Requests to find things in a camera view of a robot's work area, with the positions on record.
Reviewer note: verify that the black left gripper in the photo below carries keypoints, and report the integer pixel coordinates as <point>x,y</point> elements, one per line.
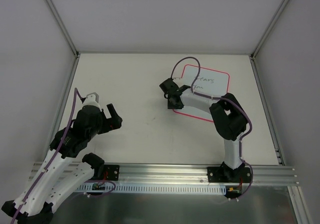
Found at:
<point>107,123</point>

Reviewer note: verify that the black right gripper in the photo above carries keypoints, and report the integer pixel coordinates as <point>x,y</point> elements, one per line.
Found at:
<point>172,99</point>

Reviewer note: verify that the pink framed whiteboard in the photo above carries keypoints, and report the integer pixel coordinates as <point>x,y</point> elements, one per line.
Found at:
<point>209,82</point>

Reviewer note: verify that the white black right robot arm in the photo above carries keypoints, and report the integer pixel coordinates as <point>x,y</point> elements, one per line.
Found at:
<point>229,119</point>

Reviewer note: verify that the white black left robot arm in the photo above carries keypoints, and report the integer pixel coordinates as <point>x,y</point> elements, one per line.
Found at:
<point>45,194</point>

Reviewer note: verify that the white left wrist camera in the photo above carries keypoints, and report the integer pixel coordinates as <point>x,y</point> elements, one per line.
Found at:
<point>92,99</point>

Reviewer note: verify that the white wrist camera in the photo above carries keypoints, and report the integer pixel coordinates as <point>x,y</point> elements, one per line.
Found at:
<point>178,79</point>
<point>92,99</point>

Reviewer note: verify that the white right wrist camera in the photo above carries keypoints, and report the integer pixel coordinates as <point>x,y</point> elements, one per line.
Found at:
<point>178,79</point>

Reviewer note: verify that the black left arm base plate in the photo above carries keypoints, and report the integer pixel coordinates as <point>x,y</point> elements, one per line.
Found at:
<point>109,172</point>

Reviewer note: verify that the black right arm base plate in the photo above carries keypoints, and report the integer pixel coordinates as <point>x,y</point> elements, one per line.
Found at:
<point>227,175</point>

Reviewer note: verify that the white slotted cable duct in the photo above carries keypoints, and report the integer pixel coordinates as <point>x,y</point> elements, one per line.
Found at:
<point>153,188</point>

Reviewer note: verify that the front aluminium mounting rail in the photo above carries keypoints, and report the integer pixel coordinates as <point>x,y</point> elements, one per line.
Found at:
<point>265,175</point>

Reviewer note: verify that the left aluminium corner post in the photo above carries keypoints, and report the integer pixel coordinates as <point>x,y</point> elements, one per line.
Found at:
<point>62,27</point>

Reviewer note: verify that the aluminium corner post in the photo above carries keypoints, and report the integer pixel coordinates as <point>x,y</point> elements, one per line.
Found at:
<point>276,16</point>
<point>62,27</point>

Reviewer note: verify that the right aluminium corner post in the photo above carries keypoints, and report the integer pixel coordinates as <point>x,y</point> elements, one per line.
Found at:
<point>276,16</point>

